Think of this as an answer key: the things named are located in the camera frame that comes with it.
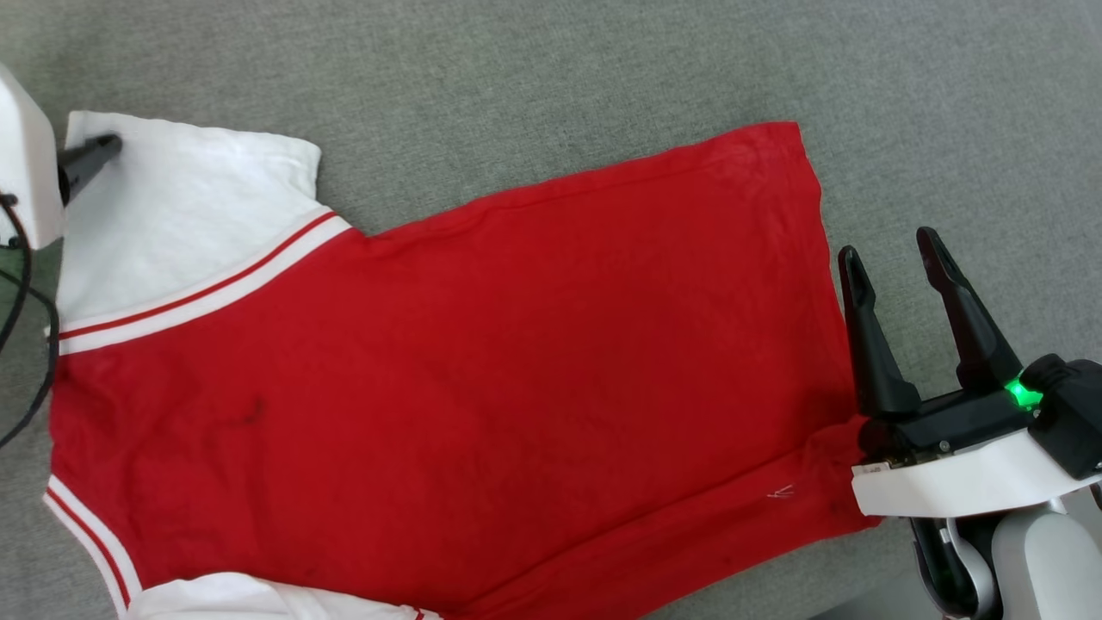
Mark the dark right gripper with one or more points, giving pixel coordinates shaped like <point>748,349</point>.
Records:
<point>964,426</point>

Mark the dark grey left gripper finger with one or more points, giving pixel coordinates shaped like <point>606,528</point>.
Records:
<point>86,164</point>

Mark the red and white shirt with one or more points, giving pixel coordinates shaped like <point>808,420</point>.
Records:
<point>473,387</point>

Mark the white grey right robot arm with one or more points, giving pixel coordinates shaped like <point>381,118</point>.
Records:
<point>1046,568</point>

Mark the grey fabric sofa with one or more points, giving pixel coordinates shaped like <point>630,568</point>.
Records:
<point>516,77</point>

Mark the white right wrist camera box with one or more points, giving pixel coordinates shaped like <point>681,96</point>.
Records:
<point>964,484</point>

